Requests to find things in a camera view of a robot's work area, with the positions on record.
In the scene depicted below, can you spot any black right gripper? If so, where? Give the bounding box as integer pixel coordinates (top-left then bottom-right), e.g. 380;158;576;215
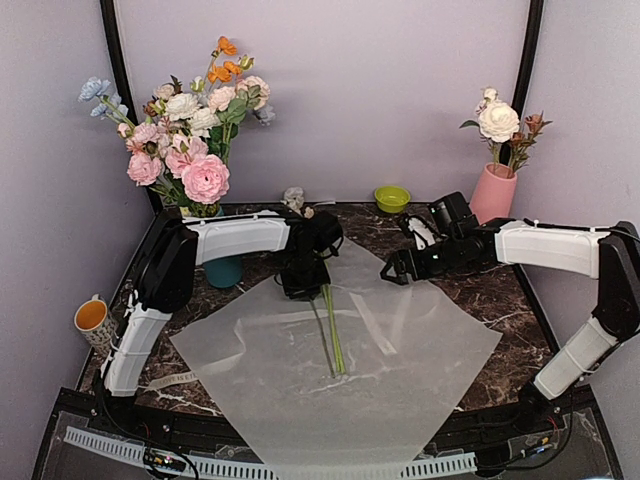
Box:
382;234;464;285

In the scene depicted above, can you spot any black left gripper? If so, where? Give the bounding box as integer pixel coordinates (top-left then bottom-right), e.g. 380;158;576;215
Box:
280;251;331;300

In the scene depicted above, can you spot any cream printed ribbon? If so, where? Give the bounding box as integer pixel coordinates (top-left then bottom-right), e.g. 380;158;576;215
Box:
145;285;397;390

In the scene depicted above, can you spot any white paper bouquet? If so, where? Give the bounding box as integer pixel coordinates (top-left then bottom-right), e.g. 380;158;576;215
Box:
280;187;346;378

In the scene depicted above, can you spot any white translucent wrapping paper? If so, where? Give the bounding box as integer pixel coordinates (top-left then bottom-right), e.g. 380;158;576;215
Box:
172;241;501;479

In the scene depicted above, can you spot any rust brown rose stem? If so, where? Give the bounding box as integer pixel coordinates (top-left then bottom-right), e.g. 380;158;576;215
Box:
507;112;552;173

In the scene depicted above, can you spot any white rose stem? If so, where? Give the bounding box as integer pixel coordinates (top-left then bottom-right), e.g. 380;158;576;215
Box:
459;87;520;165

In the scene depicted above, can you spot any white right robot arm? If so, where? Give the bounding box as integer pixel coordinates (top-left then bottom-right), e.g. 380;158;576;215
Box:
380;192;639;434

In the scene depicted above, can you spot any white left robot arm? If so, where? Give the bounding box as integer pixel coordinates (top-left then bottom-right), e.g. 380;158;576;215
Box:
93;208;344;436

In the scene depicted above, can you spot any teal cylindrical vase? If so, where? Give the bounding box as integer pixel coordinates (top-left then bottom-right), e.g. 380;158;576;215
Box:
202;207;245;290

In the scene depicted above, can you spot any pink tall vase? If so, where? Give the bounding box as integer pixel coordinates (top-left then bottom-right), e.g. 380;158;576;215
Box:
470;163;517;224

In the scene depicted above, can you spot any lime green bowl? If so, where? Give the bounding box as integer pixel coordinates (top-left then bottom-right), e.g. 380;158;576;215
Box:
374;185;411;214

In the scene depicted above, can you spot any large mixed flower arrangement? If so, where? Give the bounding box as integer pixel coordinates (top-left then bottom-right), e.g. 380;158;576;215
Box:
78;36;275;218

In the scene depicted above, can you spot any patterned mug orange inside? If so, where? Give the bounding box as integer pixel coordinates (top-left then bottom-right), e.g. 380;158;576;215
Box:
74;294;119;356

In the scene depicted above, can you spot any black front table rail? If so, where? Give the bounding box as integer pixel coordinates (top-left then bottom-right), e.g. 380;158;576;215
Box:
133;404;537;451

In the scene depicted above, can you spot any white slotted cable duct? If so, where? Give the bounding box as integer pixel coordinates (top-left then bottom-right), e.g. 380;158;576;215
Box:
63;427;477;479

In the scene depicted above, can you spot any black left frame post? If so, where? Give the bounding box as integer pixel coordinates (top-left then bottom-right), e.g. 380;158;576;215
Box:
99;0;166;211

